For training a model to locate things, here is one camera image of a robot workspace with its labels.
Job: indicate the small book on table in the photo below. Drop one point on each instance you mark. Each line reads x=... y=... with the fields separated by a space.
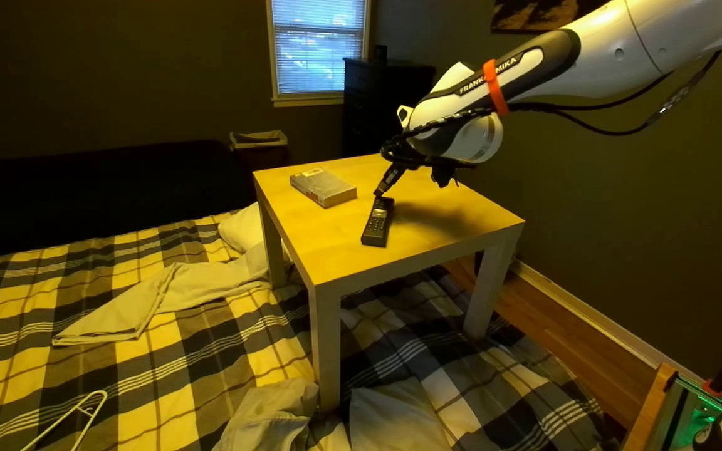
x=324 y=189

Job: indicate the small white pillow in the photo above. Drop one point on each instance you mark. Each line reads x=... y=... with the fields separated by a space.
x=244 y=228

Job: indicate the black remote control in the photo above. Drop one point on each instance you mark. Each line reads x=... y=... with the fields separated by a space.
x=377 y=223

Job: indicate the white framed window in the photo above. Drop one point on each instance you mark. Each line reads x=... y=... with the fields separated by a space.
x=317 y=52

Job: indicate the crumpled grey cloth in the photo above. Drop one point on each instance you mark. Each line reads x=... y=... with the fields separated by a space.
x=263 y=416

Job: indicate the green striped box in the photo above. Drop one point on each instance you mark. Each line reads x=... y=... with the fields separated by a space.
x=695 y=415

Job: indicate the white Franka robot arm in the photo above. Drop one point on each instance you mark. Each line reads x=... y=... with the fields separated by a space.
x=611 y=52

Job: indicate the white crumpled cloth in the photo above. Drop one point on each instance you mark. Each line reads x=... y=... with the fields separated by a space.
x=393 y=416

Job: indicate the beige folded towel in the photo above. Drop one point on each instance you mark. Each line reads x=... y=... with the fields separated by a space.
x=135 y=303

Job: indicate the brown open storage bin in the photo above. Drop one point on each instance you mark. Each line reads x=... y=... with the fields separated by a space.
x=259 y=151

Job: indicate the wooden board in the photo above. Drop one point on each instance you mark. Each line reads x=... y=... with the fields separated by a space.
x=650 y=409

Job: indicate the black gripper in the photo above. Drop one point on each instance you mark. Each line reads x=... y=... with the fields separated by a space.
x=420 y=154

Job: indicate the dark tall dresser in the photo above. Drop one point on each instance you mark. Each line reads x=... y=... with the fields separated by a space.
x=377 y=101

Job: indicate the light wood side table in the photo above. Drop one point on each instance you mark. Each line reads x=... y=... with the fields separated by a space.
x=377 y=242

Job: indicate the wall picture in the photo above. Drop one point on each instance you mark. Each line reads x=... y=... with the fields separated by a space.
x=545 y=13

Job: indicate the wooden bed rail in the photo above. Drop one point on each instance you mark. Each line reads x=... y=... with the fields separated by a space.
x=561 y=335

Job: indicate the plaid checkered blanket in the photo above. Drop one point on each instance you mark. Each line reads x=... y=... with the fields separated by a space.
x=169 y=366

